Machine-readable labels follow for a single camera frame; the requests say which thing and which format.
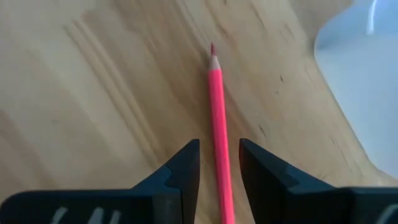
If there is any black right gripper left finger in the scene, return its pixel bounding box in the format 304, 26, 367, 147
0, 139, 201, 224

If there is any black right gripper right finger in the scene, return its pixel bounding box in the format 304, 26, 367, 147
239, 139, 398, 224

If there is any pink pencil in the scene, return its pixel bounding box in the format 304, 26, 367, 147
207, 42, 236, 224

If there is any clear plastic bin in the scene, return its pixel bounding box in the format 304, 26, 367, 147
313, 0, 398, 180

